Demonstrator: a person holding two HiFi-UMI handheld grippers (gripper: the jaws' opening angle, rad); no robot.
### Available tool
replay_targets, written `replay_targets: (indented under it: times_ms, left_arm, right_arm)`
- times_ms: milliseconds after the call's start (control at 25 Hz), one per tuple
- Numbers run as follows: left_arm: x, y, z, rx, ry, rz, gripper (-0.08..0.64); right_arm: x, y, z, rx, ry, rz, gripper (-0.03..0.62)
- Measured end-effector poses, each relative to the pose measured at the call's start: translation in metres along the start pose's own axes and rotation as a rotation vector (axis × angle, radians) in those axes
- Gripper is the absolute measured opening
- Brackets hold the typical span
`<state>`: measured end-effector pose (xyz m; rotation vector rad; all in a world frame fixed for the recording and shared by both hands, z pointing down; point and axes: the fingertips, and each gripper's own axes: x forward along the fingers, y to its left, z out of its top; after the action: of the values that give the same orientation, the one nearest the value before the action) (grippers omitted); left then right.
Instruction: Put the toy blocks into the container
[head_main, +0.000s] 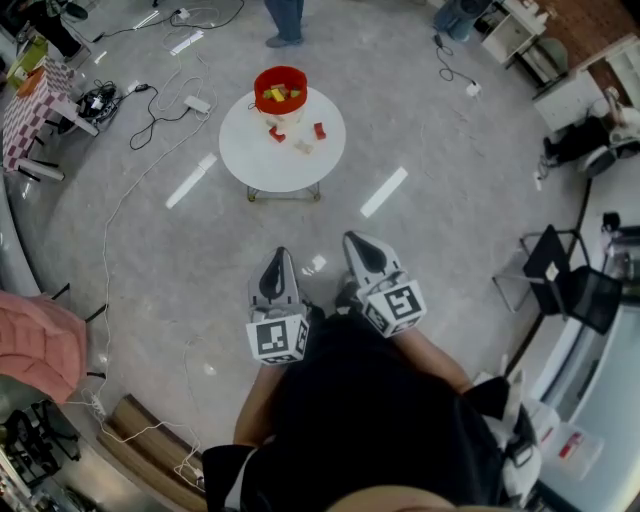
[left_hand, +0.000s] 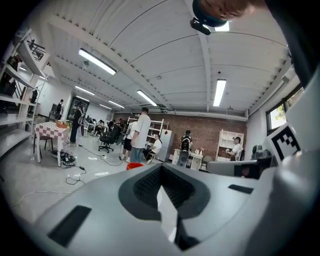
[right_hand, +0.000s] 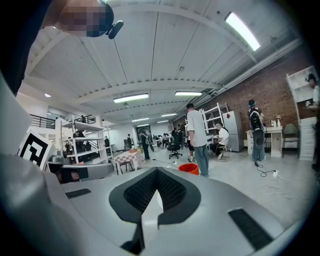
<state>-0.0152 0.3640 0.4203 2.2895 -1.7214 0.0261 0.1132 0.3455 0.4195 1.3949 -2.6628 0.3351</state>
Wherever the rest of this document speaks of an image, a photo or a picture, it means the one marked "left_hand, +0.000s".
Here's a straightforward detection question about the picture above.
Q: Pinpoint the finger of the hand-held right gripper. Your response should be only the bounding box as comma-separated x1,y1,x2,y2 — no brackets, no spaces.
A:
206,159,261,180

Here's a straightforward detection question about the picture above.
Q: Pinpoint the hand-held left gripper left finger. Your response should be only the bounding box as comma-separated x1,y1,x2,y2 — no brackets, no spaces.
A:
33,163,179,256

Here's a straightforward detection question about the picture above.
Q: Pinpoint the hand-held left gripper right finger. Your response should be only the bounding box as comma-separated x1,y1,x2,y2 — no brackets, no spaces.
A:
159,162,278,252

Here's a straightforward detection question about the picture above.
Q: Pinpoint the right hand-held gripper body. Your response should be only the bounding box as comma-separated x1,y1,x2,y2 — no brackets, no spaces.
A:
266,72,320,241

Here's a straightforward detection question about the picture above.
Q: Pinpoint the grey chair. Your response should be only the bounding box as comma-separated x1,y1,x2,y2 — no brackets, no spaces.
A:
200,155,215,171

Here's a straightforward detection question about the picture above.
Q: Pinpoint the white wooden cabinet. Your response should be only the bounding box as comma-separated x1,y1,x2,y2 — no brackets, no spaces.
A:
215,128,245,162

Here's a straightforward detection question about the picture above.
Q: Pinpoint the small white table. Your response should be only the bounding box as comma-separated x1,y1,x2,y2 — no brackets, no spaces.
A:
172,148,204,172

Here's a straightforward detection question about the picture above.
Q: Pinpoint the grey refrigerator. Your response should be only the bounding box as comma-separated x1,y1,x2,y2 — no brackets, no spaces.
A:
157,128,175,163

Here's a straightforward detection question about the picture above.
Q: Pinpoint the orange bucket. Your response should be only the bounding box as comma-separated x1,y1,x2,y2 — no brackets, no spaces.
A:
126,162,145,172

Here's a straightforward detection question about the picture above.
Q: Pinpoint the window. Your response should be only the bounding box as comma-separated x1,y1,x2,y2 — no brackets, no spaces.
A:
265,84,305,136

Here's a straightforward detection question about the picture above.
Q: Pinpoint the long ceiling light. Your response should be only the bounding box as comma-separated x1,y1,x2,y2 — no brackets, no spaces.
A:
107,99,126,109
212,78,227,107
78,47,118,76
136,89,159,108
214,20,231,33
74,85,96,97

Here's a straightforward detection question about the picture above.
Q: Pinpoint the pile of black gear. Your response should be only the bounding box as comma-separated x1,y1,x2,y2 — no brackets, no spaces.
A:
59,150,77,168

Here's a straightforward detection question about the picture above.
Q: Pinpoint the white open shelf rack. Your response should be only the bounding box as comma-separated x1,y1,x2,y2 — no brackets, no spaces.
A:
126,116,170,151

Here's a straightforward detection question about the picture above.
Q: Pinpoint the black office chair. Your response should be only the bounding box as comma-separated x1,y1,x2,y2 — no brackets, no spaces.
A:
97,126,121,154

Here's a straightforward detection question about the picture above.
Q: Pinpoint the table with checked cloth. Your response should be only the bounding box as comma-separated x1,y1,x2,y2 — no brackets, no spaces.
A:
33,121,71,168

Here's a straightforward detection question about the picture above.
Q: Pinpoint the person's black clothing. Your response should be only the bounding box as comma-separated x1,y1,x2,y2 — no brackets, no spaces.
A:
264,0,320,89

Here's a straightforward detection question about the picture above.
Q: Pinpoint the white metal shelving unit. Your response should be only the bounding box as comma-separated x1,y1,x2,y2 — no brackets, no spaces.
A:
0,28,51,159

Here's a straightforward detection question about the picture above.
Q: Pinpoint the person's head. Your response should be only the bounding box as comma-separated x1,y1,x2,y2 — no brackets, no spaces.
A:
199,0,266,20

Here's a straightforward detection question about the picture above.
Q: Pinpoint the long black floor cable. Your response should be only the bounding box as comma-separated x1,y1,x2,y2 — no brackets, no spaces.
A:
79,144,124,168

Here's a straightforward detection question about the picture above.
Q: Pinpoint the white floor cable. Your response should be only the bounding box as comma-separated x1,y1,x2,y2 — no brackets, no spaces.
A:
9,190,72,208

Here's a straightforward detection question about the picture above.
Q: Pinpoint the black head-worn camera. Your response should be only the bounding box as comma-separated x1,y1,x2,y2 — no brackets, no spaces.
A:
189,0,231,36

